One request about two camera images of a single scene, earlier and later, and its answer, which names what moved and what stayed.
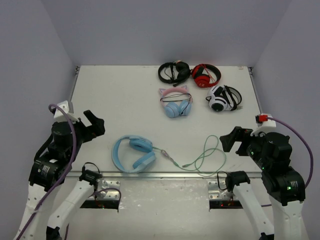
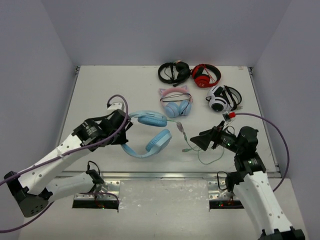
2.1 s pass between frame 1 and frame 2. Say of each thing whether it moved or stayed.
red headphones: stayed
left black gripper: moved
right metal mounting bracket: stayed
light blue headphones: moved
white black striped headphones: stayed
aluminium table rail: stayed
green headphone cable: moved
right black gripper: moved
